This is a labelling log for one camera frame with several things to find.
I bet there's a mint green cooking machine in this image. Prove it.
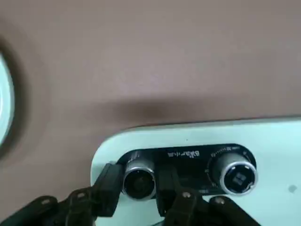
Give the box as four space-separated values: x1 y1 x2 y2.
90 115 301 226

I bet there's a mint green plate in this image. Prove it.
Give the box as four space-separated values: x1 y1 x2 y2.
0 50 15 146

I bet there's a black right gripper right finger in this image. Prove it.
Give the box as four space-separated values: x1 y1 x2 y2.
156 163 262 226

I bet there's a silver black control knob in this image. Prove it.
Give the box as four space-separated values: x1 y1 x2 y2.
121 160 157 200
211 155 258 196

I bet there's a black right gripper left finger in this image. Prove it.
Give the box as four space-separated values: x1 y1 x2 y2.
0 162 123 226

